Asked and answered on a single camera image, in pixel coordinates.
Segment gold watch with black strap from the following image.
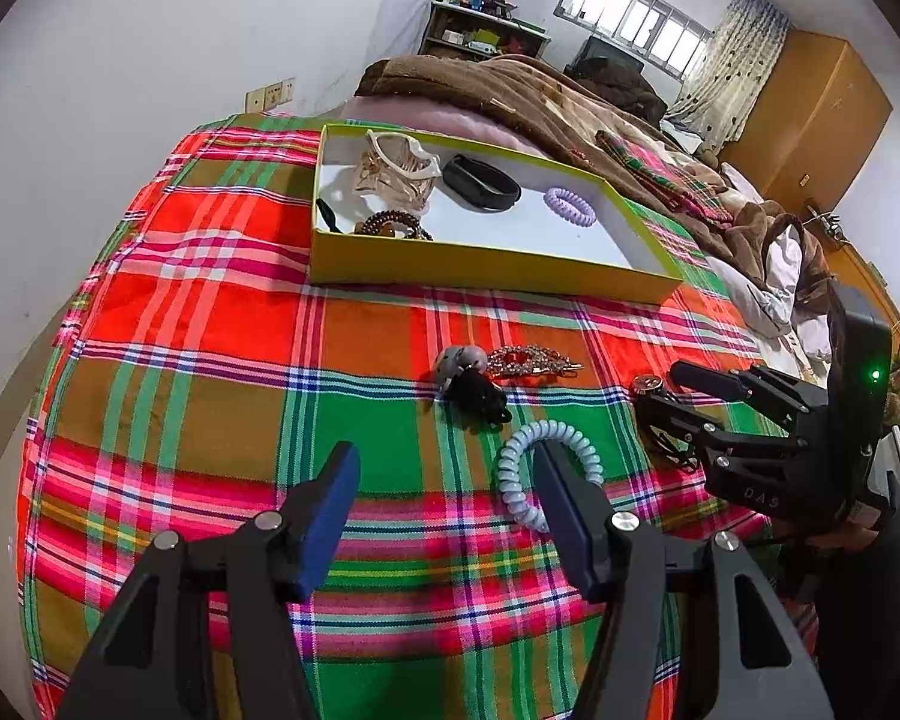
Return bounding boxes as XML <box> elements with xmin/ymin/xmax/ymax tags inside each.
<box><xmin>630</xmin><ymin>373</ymin><xmax>702</xmax><ymax>473</ymax></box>

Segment patterned curtain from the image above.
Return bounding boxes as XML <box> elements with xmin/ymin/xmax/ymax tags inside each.
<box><xmin>666</xmin><ymin>0</ymin><xmax>790</xmax><ymax>145</ymax></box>

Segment barred window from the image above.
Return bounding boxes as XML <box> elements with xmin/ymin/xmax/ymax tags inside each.
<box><xmin>553</xmin><ymin>0</ymin><xmax>715</xmax><ymax>77</ymax></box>

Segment rhinestone hair clip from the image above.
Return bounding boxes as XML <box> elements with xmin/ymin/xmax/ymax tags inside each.
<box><xmin>484</xmin><ymin>345</ymin><xmax>584</xmax><ymax>381</ymax></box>

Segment wall power outlets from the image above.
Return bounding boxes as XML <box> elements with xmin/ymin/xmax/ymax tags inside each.
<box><xmin>245</xmin><ymin>78</ymin><xmax>296</xmax><ymax>113</ymax></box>

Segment white duvet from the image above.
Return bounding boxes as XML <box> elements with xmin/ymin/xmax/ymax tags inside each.
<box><xmin>709</xmin><ymin>161</ymin><xmax>833</xmax><ymax>361</ymax></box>

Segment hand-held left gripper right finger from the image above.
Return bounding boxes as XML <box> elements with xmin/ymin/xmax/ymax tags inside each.
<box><xmin>532</xmin><ymin>439</ymin><xmax>835</xmax><ymax>720</ymax></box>

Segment pearl white hair claw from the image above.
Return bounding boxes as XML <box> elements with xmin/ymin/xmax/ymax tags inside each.
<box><xmin>354</xmin><ymin>130</ymin><xmax>443</xmax><ymax>212</ymax></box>

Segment wooden wardrobe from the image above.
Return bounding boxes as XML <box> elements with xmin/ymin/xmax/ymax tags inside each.
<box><xmin>718</xmin><ymin>28</ymin><xmax>895</xmax><ymax>215</ymax></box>

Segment small black grey hair clip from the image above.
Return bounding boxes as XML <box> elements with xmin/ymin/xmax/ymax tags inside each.
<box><xmin>431</xmin><ymin>345</ymin><xmax>513</xmax><ymax>433</ymax></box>

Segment brown fleece blanket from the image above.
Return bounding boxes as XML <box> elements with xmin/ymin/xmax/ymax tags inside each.
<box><xmin>354</xmin><ymin>54</ymin><xmax>833</xmax><ymax>331</ymax></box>

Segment dark jacket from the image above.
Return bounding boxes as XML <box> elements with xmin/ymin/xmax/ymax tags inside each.
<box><xmin>566</xmin><ymin>60</ymin><xmax>670</xmax><ymax>127</ymax></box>

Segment light blue spiral hair tie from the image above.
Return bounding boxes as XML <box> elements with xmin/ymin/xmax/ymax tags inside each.
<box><xmin>495</xmin><ymin>421</ymin><xmax>605</xmax><ymax>535</ymax></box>

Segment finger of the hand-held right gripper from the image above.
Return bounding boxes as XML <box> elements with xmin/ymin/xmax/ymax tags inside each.
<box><xmin>669</xmin><ymin>360</ymin><xmax>831</xmax><ymax>434</ymax></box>
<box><xmin>634</xmin><ymin>390</ymin><xmax>805</xmax><ymax>482</ymax></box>

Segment pink pillow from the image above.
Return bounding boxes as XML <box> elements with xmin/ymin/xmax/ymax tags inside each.
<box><xmin>343</xmin><ymin>94</ymin><xmax>571</xmax><ymax>166</ymax></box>

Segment folded plaid cloth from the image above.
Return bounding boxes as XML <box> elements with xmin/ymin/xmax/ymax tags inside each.
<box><xmin>595</xmin><ymin>130</ymin><xmax>730</xmax><ymax>220</ymax></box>

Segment yellow-green cardboard box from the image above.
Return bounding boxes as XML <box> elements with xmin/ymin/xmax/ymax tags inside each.
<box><xmin>310</xmin><ymin>122</ymin><xmax>685</xmax><ymax>306</ymax></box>

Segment black wristband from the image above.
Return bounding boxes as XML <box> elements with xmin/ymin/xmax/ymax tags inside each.
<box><xmin>442</xmin><ymin>154</ymin><xmax>523</xmax><ymax>212</ymax></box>

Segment purple spiral hair tie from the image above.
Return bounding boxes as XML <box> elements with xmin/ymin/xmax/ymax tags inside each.
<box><xmin>544</xmin><ymin>186</ymin><xmax>598</xmax><ymax>228</ymax></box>

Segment black television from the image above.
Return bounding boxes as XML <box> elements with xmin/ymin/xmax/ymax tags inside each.
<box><xmin>574</xmin><ymin>36</ymin><xmax>644</xmax><ymax>82</ymax></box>

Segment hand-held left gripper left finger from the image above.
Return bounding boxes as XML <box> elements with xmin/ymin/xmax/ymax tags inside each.
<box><xmin>56</xmin><ymin>441</ymin><xmax>362</xmax><ymax>720</ymax></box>

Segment cluttered wall shelf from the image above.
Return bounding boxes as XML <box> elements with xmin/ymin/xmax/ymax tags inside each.
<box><xmin>422</xmin><ymin>0</ymin><xmax>553</xmax><ymax>62</ymax></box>

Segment brown bead bracelet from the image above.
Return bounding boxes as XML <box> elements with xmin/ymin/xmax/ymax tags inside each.
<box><xmin>316</xmin><ymin>197</ymin><xmax>434</xmax><ymax>242</ymax></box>

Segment plaid bed sheet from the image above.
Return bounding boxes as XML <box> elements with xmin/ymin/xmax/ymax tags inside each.
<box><xmin>19</xmin><ymin>112</ymin><xmax>826</xmax><ymax>720</ymax></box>

